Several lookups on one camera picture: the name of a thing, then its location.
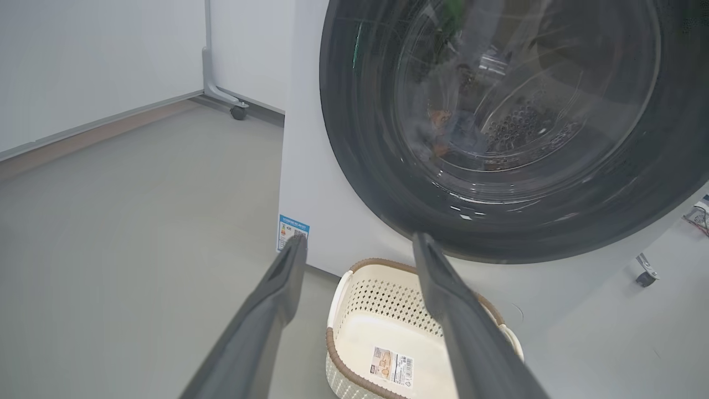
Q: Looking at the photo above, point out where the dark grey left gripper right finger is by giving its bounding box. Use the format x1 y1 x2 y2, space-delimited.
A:
413 233 549 399

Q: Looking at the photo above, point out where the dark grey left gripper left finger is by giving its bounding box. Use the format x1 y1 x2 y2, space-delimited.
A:
178 234 308 399

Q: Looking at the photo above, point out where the blue cartoon print garment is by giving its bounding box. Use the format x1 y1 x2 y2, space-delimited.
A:
427 108 489 158

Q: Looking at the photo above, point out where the round washing machine door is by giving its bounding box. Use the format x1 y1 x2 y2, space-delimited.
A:
320 0 709 264

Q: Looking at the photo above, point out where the white front-load washing machine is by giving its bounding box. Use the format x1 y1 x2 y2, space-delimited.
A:
277 0 709 344

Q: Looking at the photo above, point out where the stainless steel washing machine drum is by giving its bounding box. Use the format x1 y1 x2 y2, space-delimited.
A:
399 0 662 189

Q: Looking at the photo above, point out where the basket product label sticker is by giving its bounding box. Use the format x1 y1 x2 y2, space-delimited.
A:
370 346 414 386

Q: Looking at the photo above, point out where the cream perforated basket brown rim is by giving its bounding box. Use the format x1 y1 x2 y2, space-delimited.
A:
325 258 525 399

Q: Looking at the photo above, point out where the blue energy label sticker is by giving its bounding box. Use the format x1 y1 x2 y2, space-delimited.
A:
277 214 310 253

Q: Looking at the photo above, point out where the grey metal leg with caster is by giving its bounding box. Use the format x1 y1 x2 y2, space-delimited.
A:
202 0 250 121
635 253 660 288

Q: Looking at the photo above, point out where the bundle of thin coloured wires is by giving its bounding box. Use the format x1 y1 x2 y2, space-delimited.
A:
684 194 709 239

